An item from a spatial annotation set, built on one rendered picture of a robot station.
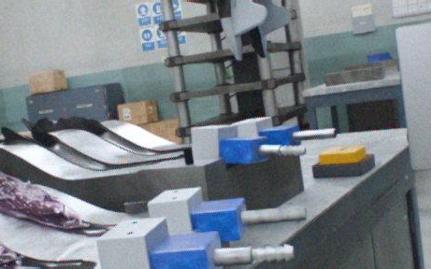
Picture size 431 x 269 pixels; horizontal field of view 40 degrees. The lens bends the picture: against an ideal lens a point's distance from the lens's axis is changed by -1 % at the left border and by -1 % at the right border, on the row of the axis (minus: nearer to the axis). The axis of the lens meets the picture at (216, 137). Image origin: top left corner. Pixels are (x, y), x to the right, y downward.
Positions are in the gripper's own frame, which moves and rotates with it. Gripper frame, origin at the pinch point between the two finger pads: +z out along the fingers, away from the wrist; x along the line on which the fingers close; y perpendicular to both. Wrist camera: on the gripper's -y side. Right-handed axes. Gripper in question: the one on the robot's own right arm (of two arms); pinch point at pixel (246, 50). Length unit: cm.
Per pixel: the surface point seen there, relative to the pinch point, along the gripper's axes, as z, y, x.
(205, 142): 10.0, -0.3, -13.0
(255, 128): 10.0, 1.0, -2.5
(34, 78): -32, -559, 493
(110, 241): 12.9, 8.3, -40.9
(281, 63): -4, -260, 608
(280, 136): 11.4, 4.1, -2.1
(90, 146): 10.0, -24.3, -5.8
